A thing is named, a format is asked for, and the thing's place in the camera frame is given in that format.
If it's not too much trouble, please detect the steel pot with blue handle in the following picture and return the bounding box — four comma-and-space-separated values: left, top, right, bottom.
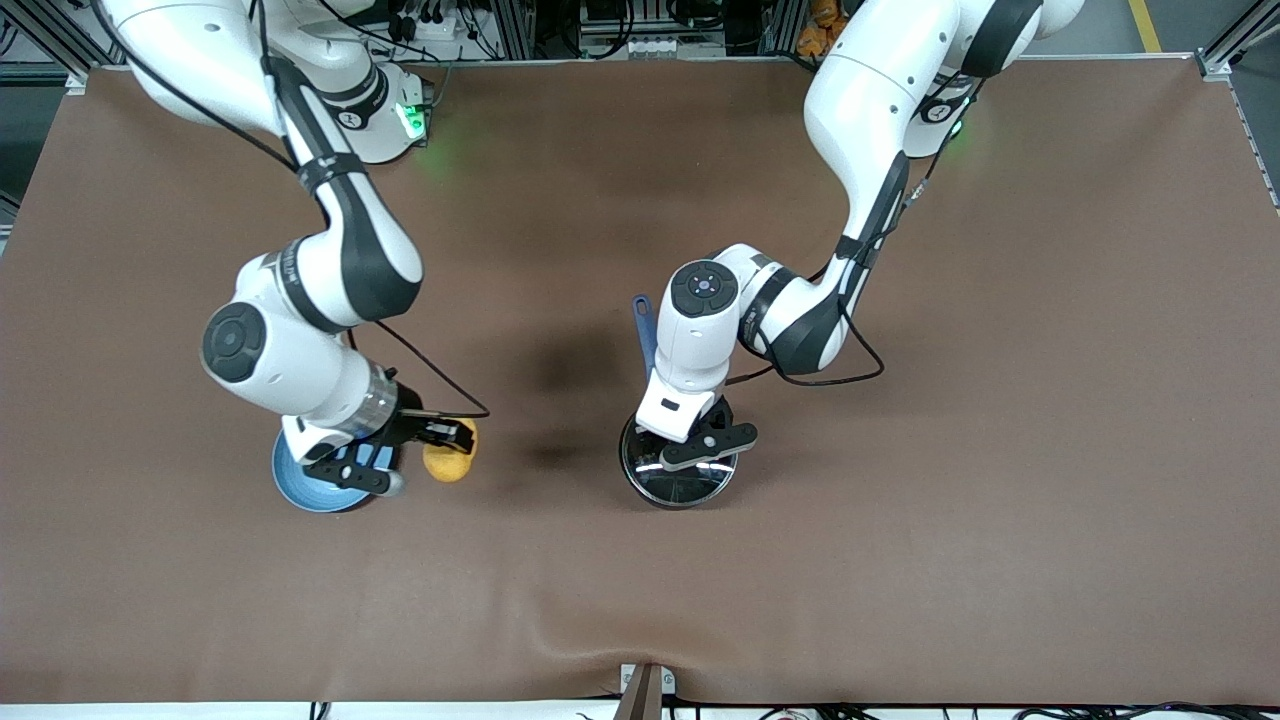
617, 294, 739, 511

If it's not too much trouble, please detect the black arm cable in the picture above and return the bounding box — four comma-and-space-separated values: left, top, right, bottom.
90, 0, 492, 421
724, 150, 887, 390

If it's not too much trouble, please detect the brown table cover mat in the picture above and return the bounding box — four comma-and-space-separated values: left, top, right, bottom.
0, 55, 1280, 707

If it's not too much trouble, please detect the metal table edge clamp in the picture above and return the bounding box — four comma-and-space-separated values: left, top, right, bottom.
619, 662, 677, 720

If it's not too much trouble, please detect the yellow potato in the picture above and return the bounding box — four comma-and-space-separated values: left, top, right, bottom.
421, 419, 480, 485

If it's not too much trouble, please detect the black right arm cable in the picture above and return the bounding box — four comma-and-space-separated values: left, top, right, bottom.
90, 0, 492, 421

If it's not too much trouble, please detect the glass lid with blue knob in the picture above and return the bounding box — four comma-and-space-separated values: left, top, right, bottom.
621, 412, 737, 507

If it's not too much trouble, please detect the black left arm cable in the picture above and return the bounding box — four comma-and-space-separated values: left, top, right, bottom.
724, 150, 887, 390

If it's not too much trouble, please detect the blue round plate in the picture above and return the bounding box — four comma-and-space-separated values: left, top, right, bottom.
271, 430, 402, 515

